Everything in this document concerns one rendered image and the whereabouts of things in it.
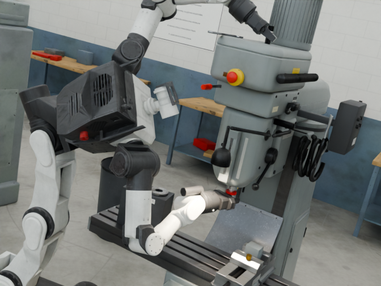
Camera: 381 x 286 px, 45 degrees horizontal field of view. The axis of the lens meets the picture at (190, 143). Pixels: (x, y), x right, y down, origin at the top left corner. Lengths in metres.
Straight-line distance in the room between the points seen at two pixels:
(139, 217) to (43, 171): 0.48
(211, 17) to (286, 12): 4.73
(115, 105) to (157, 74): 5.57
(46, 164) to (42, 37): 6.89
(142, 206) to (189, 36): 5.38
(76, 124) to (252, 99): 0.64
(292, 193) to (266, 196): 0.13
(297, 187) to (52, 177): 1.14
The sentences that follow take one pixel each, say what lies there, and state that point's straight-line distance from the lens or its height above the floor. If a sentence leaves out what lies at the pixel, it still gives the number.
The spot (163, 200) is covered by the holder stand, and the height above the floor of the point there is 1.12.
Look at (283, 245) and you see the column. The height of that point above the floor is 0.95.
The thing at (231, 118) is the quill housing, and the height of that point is 1.58.
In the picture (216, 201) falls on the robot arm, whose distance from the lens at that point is 1.87.
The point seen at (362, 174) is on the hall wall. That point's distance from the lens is 6.13.
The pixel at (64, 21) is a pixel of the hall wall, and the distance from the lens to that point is 8.33.
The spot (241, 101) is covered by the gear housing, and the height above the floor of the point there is 1.67.
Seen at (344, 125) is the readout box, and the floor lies 1.64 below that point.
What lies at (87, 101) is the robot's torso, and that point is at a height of 1.59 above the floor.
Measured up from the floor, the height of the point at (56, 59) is 0.90.
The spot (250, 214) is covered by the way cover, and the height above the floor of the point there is 1.06.
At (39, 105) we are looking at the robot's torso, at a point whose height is 1.50.
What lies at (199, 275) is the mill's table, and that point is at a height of 0.90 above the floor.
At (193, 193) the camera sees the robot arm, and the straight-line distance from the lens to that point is 1.82.
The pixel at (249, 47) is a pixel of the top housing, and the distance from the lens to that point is 1.65.
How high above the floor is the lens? 1.93
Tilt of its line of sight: 15 degrees down
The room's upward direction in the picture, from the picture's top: 12 degrees clockwise
